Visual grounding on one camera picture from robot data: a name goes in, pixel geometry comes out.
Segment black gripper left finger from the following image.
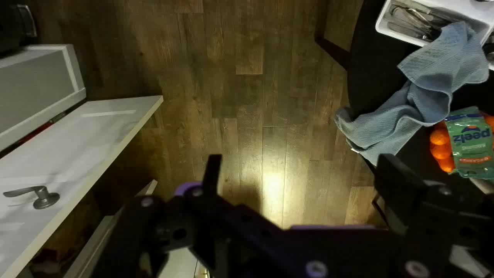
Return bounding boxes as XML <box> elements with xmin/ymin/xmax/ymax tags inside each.
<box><xmin>95</xmin><ymin>153</ymin><xmax>311</xmax><ymax>278</ymax></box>

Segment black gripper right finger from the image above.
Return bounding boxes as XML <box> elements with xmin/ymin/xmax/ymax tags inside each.
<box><xmin>374</xmin><ymin>153</ymin><xmax>494</xmax><ymax>278</ymax></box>

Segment white door panel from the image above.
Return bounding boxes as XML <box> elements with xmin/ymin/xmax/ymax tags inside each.
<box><xmin>0</xmin><ymin>94</ymin><xmax>166</xmax><ymax>278</ymax></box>

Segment blue cloth towel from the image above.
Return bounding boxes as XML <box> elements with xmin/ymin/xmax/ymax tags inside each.
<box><xmin>334</xmin><ymin>20</ymin><xmax>491</xmax><ymax>167</ymax></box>

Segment grey utensils in bin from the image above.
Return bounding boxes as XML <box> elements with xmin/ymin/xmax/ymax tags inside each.
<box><xmin>385</xmin><ymin>0</ymin><xmax>447</xmax><ymax>43</ymax></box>

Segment white plastic bin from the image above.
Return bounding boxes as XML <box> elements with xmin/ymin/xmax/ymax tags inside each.
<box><xmin>374</xmin><ymin>0</ymin><xmax>494</xmax><ymax>71</ymax></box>

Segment grey metal door handle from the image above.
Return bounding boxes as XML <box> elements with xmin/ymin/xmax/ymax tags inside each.
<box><xmin>2</xmin><ymin>184</ymin><xmax>62</xmax><ymax>212</ymax></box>

